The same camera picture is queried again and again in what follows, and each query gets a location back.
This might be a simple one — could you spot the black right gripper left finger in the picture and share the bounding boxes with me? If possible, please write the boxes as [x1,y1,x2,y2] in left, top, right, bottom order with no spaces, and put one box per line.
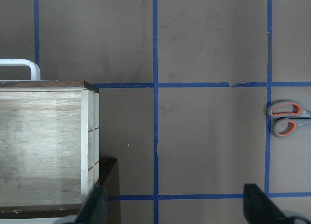
[75,186,107,224]

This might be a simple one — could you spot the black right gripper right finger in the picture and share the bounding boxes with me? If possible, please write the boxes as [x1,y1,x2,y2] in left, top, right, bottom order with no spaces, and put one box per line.
[243,184,291,224]

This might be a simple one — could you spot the wooden drawer with white handle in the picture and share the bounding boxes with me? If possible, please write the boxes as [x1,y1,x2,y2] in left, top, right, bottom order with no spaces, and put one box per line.
[0,59,100,222]

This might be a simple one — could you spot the grey orange handled scissors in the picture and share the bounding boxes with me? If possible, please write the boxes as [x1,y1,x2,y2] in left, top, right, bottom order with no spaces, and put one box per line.
[266,100,311,138]

